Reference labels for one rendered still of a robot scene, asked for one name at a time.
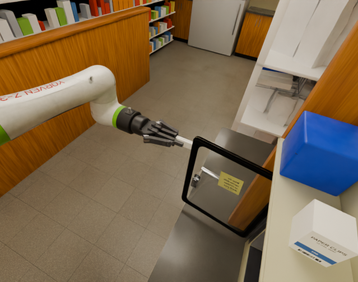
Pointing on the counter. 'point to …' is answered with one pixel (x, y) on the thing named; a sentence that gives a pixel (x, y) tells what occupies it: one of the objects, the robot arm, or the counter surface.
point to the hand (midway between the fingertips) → (184, 142)
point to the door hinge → (257, 231)
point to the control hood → (305, 191)
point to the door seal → (235, 161)
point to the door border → (233, 157)
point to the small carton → (324, 234)
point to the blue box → (324, 153)
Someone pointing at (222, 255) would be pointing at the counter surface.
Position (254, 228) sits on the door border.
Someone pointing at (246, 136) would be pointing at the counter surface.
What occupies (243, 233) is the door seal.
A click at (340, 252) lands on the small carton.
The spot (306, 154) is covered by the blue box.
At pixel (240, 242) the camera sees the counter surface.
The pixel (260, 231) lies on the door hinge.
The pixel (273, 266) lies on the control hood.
